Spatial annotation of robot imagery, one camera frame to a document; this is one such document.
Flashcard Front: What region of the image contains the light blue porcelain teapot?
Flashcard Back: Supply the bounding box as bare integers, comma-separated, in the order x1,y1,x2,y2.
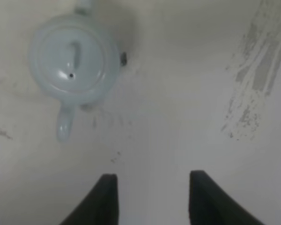
28,0,121,142

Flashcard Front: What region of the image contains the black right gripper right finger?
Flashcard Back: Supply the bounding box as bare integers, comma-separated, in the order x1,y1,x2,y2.
188,170,263,225

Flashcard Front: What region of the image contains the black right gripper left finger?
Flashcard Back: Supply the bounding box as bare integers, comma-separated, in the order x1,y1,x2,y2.
61,174,119,225

